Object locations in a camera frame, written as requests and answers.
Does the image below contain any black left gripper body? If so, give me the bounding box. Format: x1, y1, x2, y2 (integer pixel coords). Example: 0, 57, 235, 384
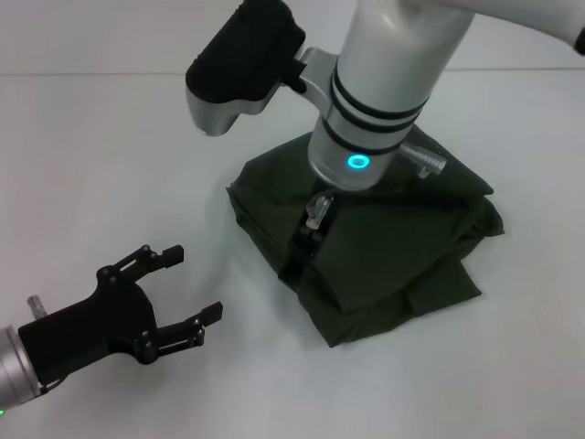
17, 264, 160, 394

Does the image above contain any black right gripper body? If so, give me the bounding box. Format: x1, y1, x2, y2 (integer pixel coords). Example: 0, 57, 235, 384
293, 181, 343, 252

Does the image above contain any dark green FREE t-shirt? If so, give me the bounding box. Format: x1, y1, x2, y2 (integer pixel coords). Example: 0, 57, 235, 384
224, 123, 506, 349

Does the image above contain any translucent right gripper plug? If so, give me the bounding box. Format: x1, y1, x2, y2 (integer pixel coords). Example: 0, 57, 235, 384
302, 195, 334, 230

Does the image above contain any silver right cable connector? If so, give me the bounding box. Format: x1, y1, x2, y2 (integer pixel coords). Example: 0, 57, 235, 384
398, 141, 448, 178

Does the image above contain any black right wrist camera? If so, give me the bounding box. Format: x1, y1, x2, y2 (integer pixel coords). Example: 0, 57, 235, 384
185, 0, 308, 137

